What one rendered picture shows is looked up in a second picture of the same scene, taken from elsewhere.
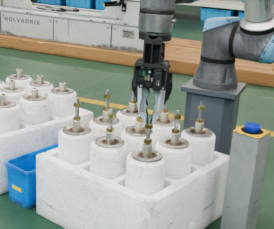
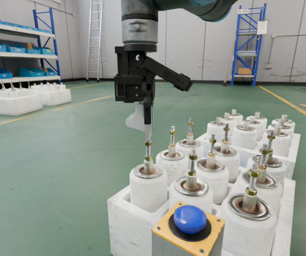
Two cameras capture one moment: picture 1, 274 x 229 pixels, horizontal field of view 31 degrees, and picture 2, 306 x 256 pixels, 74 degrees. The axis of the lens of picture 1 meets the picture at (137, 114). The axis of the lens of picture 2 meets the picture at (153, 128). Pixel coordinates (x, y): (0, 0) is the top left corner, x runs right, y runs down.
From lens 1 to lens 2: 1.20 m
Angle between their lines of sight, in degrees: 83
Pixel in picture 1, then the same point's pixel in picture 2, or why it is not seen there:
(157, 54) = (127, 65)
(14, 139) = (206, 145)
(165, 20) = (123, 27)
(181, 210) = (149, 247)
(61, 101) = (265, 139)
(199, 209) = not seen: outside the picture
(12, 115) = (212, 130)
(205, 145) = (227, 222)
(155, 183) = (132, 195)
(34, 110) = (235, 135)
